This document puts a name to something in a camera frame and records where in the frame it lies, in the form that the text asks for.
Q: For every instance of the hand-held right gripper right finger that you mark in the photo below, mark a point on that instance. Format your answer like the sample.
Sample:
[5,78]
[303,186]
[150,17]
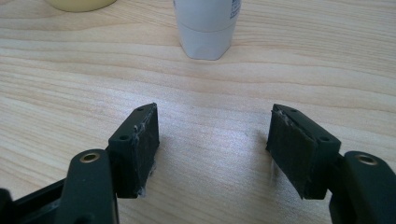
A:
[299,149]

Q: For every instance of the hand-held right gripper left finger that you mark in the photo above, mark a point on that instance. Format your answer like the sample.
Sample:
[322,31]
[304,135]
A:
[134,155]

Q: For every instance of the white plastic tube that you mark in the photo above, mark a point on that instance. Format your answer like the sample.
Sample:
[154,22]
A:
[206,28]

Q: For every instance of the pale yellow round container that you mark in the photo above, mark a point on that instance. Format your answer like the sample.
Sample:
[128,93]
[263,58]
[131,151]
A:
[79,4]

